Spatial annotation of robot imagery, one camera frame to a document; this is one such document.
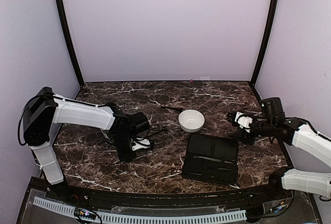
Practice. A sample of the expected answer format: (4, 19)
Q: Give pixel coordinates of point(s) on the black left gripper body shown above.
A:
(121, 142)

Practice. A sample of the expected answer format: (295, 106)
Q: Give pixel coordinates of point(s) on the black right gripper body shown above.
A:
(267, 128)

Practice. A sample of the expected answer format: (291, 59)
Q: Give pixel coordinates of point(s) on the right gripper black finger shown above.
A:
(232, 117)
(243, 137)

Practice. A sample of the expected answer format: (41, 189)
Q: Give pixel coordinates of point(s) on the black zippered tool case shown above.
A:
(211, 159)

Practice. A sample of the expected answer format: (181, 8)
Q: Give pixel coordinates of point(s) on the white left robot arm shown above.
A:
(47, 108)

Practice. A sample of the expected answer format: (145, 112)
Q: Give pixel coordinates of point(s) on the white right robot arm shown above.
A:
(309, 150)

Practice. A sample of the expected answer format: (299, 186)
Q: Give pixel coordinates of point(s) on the black hair clip middle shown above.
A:
(163, 129)

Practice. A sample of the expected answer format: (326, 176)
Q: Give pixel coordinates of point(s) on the black hair clip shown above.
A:
(163, 129)
(172, 108)

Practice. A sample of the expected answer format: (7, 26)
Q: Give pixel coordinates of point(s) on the black hair clip far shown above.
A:
(172, 108)

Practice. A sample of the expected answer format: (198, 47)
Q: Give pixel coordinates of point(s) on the silver thinning scissors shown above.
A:
(107, 140)

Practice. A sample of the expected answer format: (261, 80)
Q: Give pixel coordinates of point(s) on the plain white bowl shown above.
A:
(191, 120)

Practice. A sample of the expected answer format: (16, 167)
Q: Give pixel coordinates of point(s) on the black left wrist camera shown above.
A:
(140, 123)

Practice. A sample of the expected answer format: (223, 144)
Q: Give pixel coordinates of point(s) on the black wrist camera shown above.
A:
(140, 123)
(272, 110)

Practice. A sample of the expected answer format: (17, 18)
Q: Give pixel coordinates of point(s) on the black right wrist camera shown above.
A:
(272, 110)

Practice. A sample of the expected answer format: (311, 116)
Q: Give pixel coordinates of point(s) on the black front table rail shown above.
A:
(245, 198)

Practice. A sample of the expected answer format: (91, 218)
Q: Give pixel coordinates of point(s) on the white slotted cable duct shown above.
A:
(87, 216)

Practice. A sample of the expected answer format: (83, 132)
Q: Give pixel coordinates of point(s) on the black right corner post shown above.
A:
(264, 43)

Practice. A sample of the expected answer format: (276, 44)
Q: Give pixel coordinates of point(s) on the black corner post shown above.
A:
(264, 43)
(68, 41)

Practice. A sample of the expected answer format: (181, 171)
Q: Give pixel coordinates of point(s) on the black left corner post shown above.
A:
(68, 41)

